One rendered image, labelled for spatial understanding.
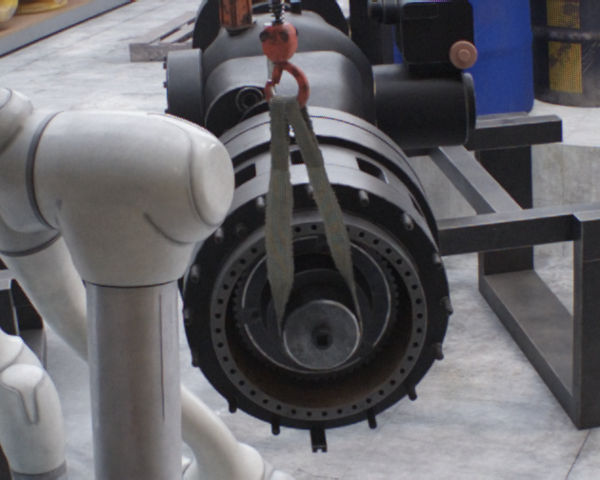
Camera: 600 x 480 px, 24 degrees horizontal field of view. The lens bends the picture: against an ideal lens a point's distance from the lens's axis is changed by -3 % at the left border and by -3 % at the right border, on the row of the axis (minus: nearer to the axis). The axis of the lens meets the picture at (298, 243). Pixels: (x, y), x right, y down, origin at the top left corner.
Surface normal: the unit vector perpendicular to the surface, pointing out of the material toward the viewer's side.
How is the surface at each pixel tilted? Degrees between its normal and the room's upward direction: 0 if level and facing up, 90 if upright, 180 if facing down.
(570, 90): 90
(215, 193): 84
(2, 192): 103
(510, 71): 90
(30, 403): 77
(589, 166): 90
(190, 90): 49
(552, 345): 0
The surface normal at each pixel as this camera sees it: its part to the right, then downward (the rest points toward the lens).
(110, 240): -0.28, 0.28
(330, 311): 0.05, 0.33
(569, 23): -0.47, 0.33
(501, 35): 0.47, 0.27
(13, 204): -0.48, 0.59
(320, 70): -0.07, -0.90
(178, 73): -0.03, -0.59
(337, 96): 0.30, -0.63
